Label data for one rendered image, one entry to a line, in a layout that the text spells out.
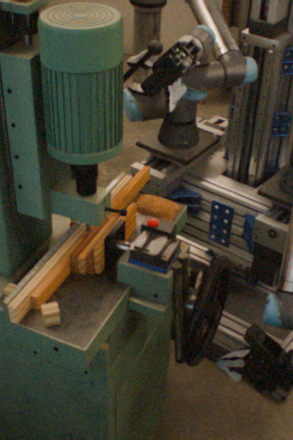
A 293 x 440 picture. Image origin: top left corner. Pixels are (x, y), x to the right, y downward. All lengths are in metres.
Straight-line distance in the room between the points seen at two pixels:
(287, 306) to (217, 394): 1.00
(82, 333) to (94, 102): 0.50
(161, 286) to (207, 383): 1.06
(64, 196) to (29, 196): 0.08
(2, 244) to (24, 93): 0.44
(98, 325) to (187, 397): 1.06
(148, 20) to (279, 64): 0.44
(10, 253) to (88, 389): 0.41
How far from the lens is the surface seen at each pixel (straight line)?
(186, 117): 2.15
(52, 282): 1.46
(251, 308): 2.46
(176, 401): 2.39
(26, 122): 1.40
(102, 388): 1.60
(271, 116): 2.09
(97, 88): 1.28
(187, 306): 1.56
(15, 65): 1.36
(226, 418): 2.37
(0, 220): 1.56
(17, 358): 1.70
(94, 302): 1.45
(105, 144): 1.35
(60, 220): 1.87
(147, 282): 1.46
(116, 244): 1.52
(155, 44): 1.40
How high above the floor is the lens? 1.91
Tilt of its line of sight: 37 degrees down
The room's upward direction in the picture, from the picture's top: 2 degrees clockwise
